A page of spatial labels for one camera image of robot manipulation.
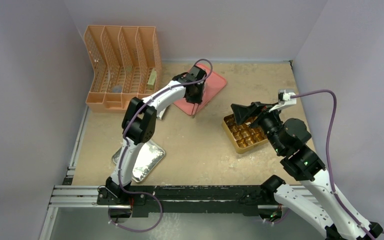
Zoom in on gold chocolate box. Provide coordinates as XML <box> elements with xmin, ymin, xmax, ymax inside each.
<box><xmin>221</xmin><ymin>114</ymin><xmax>269</xmax><ymax>154</ymax></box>

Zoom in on grey blue stapler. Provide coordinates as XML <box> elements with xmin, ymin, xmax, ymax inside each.
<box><xmin>157</xmin><ymin>109</ymin><xmax>166</xmax><ymax>120</ymax></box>

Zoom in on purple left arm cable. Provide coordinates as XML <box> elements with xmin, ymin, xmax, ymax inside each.
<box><xmin>107</xmin><ymin>58</ymin><xmax>214</xmax><ymax>233</ymax></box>

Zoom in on pink plastic tray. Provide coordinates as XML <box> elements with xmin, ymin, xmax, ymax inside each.
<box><xmin>173</xmin><ymin>63</ymin><xmax>227</xmax><ymax>116</ymax></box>

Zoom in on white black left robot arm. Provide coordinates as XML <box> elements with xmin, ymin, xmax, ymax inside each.
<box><xmin>105</xmin><ymin>64</ymin><xmax>213</xmax><ymax>205</ymax></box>

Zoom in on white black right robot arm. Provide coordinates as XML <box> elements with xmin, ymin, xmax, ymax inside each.
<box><xmin>231</xmin><ymin>99</ymin><xmax>383</xmax><ymax>240</ymax></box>

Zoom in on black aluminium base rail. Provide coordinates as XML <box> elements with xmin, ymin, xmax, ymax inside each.
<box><xmin>47</xmin><ymin>184</ymin><xmax>315</xmax><ymax>220</ymax></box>

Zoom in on orange plastic file organizer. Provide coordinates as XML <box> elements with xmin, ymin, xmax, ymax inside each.
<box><xmin>83</xmin><ymin>25</ymin><xmax>163</xmax><ymax>113</ymax></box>

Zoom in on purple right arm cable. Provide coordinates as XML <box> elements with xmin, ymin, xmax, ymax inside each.
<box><xmin>291</xmin><ymin>89</ymin><xmax>384</xmax><ymax>240</ymax></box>

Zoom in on silver foil tray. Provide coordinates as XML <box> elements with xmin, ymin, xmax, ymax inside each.
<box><xmin>110</xmin><ymin>140</ymin><xmax>166</xmax><ymax>186</ymax></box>

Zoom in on green eraser block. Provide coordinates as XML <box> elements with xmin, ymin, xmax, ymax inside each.
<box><xmin>146</xmin><ymin>68</ymin><xmax>157</xmax><ymax>91</ymax></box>

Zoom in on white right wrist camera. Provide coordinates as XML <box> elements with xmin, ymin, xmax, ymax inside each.
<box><xmin>268</xmin><ymin>89</ymin><xmax>297</xmax><ymax>113</ymax></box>

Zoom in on pink tongs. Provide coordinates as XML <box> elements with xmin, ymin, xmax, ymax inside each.
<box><xmin>191</xmin><ymin>103</ymin><xmax>199</xmax><ymax>119</ymax></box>

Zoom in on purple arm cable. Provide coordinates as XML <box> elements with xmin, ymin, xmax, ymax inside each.
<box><xmin>291</xmin><ymin>89</ymin><xmax>384</xmax><ymax>240</ymax></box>
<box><xmin>107</xmin><ymin>58</ymin><xmax>214</xmax><ymax>233</ymax></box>

